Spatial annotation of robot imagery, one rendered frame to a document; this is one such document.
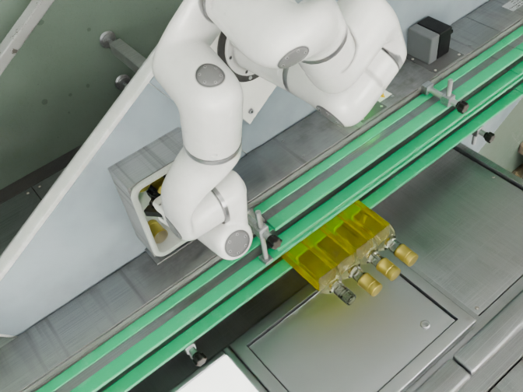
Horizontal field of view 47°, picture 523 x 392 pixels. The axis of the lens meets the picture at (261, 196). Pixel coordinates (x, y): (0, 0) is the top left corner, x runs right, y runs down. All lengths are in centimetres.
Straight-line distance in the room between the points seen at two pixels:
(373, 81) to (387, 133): 51
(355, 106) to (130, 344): 68
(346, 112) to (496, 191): 89
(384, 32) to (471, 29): 92
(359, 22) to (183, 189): 35
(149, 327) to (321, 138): 59
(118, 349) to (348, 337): 52
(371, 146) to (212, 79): 76
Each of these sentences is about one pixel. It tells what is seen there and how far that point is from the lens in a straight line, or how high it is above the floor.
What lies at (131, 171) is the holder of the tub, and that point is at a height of 79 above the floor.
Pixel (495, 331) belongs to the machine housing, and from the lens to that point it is 148.
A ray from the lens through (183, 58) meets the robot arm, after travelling 78.
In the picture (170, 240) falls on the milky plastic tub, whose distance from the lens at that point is 132.
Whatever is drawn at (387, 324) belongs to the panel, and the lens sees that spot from 145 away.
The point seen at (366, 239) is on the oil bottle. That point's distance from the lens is 139.
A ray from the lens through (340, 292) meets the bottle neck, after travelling 133.
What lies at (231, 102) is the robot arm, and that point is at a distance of 75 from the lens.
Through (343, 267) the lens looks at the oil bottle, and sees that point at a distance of 135.
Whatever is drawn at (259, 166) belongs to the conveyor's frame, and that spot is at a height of 81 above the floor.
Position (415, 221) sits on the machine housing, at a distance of 168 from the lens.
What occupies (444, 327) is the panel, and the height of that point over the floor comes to 128.
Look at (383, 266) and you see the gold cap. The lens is 137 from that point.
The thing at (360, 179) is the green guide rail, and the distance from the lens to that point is 147.
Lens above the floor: 164
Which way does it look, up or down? 35 degrees down
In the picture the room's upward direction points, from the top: 130 degrees clockwise
